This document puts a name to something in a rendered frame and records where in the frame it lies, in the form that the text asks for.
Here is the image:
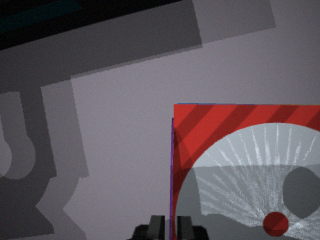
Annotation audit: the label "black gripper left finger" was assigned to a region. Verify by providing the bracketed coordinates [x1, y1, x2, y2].
[128, 215, 165, 240]

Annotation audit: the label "silver cd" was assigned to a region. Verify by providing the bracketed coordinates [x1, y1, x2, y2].
[175, 123, 320, 240]

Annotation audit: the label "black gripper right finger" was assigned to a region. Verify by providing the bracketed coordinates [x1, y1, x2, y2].
[177, 216, 209, 240]

